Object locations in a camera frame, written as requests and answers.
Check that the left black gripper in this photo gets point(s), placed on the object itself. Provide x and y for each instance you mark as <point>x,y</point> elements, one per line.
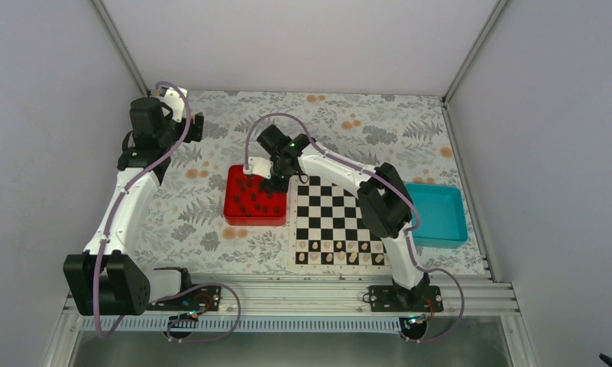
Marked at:
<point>196,135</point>

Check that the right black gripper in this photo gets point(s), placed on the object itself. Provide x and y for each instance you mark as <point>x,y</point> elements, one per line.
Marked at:
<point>280,188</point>

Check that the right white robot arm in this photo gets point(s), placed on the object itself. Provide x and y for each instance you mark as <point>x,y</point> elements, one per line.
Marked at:
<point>385,206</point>

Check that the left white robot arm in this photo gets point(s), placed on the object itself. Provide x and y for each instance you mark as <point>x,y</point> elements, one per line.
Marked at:
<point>104,278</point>

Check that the red plastic tray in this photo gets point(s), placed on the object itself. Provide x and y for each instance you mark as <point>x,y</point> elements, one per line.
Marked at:
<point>247,203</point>

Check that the black white chessboard mat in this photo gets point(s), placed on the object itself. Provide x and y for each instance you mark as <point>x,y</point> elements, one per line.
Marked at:
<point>321,211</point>

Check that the floral patterned table mat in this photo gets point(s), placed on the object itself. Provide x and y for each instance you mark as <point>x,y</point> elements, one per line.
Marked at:
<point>186,227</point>

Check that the teal plastic tray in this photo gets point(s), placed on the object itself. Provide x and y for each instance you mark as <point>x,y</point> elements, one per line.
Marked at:
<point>443,216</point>

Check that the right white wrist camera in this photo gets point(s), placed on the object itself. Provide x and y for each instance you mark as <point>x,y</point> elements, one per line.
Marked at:
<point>257,166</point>

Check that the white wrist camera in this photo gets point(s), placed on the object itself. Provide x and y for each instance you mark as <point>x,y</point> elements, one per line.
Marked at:
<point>173,105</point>
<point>257,166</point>

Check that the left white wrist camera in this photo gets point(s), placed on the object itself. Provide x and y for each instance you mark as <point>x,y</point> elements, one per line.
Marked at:
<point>173,105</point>

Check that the aluminium front rail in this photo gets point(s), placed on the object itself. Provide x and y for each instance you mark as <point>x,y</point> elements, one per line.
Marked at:
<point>326,295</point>

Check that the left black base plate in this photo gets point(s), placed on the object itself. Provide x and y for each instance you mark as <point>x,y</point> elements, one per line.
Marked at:
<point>200,300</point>

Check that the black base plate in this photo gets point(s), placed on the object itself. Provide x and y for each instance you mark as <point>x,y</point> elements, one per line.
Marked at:
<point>381,299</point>
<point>200,300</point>

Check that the left aluminium corner post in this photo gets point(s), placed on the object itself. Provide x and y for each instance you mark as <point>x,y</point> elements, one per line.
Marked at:
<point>122,50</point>

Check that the aluminium corner post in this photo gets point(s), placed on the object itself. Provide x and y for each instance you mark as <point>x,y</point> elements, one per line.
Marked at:
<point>122,50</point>
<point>484,33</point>

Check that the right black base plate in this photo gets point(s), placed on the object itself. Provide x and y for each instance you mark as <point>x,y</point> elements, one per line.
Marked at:
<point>381,299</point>

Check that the right aluminium corner post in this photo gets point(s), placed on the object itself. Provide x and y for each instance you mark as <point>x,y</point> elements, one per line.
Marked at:
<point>484,33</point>

